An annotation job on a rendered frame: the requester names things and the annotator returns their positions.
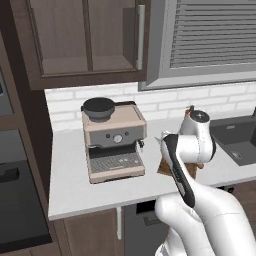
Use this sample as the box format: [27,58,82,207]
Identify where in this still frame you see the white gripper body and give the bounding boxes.
[154,130,172,145]

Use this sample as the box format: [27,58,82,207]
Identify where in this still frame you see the brown wooden cutting board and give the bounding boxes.
[156,156,205,178]

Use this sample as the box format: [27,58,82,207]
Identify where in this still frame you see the small brown dark object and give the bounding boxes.
[185,105,196,118]

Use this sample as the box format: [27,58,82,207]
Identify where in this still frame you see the beige espresso coffee machine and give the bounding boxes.
[80,96,148,185]

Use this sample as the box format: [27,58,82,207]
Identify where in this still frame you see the dark grey sink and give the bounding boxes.
[209,114,256,167]

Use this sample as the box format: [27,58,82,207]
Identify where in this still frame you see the grey window with blinds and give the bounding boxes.
[138,0,256,92]

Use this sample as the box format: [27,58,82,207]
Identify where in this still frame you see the brown base cupboard door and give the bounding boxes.
[62,208,125,256]

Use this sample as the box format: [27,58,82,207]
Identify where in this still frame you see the black built-in oven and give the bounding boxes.
[0,129,53,255]

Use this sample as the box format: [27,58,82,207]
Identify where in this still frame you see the grey built-in microwave oven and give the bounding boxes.
[0,66,15,118]

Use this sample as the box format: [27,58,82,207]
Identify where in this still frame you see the silver base cupboard handle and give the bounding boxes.
[116,206,123,241]

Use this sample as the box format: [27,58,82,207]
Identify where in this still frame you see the silver cupboard door handle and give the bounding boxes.
[136,3,146,71]

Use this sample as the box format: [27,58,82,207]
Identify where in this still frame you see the brown narrow wall cupboard door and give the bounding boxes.
[87,0,140,73]

